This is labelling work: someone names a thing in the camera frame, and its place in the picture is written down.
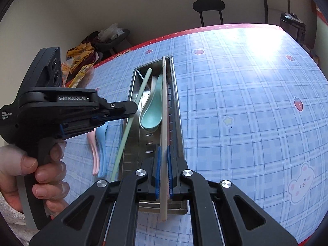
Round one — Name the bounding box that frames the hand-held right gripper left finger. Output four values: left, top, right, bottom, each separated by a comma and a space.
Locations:
28, 146, 162, 246

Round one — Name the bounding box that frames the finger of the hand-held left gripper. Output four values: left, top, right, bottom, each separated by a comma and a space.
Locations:
60, 116, 108, 140
95, 101, 138, 120

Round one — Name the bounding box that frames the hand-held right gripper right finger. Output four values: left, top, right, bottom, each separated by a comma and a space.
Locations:
166, 146, 299, 246

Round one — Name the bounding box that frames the pink spoon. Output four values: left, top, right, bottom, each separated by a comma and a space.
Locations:
87, 131, 99, 176

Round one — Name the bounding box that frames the blue spoon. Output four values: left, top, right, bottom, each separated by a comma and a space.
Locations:
95, 124, 108, 178

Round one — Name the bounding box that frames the green chopstick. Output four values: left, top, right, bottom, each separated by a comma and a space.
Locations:
110, 68, 153, 182

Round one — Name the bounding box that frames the green spoon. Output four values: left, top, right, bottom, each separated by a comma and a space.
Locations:
139, 74, 164, 131

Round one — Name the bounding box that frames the metal utensil box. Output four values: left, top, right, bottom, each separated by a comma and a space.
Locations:
120, 56, 190, 216

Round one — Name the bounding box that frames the cream spoon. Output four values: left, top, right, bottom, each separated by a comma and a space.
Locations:
147, 75, 161, 100

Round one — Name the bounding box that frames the person's left hand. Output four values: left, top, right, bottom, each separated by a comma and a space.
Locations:
0, 141, 71, 214

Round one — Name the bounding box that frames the pink chopstick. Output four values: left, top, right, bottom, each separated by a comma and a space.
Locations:
166, 82, 173, 198

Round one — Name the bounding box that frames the yellow snack tray pack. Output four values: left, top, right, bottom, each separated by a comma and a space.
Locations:
67, 63, 95, 89

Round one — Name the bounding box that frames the yellow clothing pile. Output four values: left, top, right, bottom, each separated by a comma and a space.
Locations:
67, 42, 95, 66

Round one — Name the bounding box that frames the dark maroon cloth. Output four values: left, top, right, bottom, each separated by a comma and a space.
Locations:
81, 31, 104, 62

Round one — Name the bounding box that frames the crumpled white plastic bag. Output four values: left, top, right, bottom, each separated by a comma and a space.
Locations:
99, 24, 125, 40

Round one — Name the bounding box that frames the blue plaid tablecloth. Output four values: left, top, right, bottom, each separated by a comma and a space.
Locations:
61, 24, 328, 246

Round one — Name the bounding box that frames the black round stool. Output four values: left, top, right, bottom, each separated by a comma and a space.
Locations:
192, 0, 226, 27

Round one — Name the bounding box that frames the black metal rack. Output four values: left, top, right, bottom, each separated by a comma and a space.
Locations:
262, 0, 291, 27

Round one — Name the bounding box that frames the rice cooker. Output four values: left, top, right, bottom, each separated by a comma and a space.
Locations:
279, 12, 306, 43

